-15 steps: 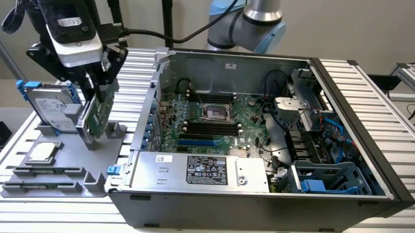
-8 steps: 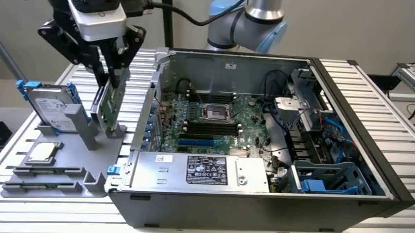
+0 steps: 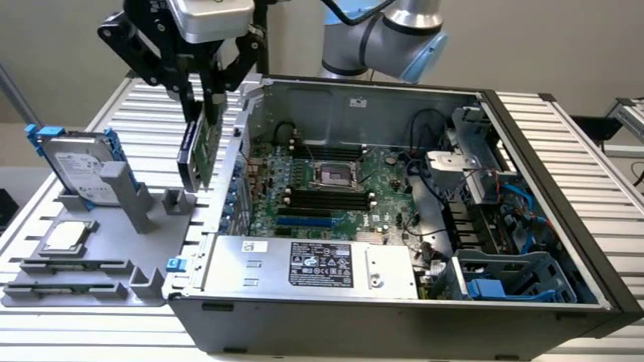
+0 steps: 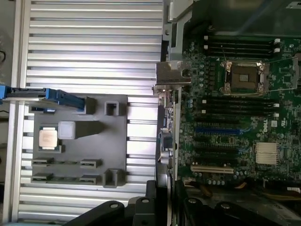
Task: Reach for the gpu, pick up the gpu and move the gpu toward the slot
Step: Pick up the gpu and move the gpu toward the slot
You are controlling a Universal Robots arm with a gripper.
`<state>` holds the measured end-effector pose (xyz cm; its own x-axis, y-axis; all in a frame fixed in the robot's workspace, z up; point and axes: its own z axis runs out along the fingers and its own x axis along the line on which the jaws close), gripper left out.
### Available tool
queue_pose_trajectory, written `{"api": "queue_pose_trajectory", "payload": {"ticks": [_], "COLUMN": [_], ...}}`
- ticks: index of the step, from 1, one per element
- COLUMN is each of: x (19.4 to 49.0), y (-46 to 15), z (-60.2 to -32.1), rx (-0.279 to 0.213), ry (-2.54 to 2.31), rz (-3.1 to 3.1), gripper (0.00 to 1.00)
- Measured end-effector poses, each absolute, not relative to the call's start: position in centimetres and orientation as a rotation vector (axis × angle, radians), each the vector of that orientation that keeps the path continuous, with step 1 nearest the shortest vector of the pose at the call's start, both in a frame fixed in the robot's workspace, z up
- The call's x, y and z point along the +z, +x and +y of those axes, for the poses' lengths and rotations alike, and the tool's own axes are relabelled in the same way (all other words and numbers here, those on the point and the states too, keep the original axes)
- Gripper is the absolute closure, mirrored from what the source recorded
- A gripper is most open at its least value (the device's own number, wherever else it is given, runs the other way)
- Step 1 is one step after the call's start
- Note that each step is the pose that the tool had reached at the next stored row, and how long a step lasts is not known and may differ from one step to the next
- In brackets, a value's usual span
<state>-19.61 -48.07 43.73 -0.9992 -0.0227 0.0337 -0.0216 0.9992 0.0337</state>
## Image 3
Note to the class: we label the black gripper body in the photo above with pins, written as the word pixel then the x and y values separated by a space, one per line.
pixel 151 19

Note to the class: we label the green gpu card black shroud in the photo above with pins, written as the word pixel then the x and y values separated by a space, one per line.
pixel 202 154

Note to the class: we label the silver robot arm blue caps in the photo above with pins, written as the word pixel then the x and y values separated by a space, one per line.
pixel 362 45

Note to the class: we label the black ram slot bank short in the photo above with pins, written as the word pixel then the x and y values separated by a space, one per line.
pixel 327 151

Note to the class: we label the black ram slot bank long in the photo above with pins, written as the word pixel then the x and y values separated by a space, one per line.
pixel 333 199

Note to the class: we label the black expansion slot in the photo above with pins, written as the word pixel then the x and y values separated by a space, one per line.
pixel 305 212

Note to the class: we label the blue expansion slot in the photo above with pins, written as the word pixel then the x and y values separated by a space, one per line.
pixel 305 222

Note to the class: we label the black vertical stand pole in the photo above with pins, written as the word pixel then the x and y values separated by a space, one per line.
pixel 262 56

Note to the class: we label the grey slanted metal pole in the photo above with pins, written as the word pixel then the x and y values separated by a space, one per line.
pixel 15 94

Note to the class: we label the metal cpu socket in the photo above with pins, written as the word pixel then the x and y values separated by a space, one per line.
pixel 335 173

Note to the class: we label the round coin battery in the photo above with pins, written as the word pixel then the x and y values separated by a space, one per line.
pixel 391 160

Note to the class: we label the green motherboard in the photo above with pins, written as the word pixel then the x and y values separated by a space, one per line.
pixel 387 196

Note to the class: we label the grey plastic parts rack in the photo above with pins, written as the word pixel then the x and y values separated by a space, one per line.
pixel 117 245

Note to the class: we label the silver cpu chip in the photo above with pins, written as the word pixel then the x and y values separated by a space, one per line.
pixel 69 237

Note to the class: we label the metal disk bay cage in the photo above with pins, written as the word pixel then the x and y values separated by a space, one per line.
pixel 473 151

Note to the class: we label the blue case latch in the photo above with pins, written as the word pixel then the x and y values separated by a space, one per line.
pixel 175 264

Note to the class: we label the silver chipset heatsink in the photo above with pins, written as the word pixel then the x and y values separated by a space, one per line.
pixel 374 237

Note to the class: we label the green ram stick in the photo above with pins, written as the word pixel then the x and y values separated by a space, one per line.
pixel 71 266

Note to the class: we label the silver power supply unit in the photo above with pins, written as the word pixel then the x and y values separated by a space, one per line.
pixel 271 271

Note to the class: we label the black open pc case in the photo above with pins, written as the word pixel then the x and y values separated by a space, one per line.
pixel 353 328

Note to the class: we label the grey blue plastic drive tray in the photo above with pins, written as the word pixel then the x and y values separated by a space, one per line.
pixel 543 271

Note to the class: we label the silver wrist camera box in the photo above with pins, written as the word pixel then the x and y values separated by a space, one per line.
pixel 211 17

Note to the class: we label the silver hard disk blue bracket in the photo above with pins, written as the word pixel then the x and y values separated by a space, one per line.
pixel 81 169

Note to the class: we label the black table bracket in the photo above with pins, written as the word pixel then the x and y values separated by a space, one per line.
pixel 597 128

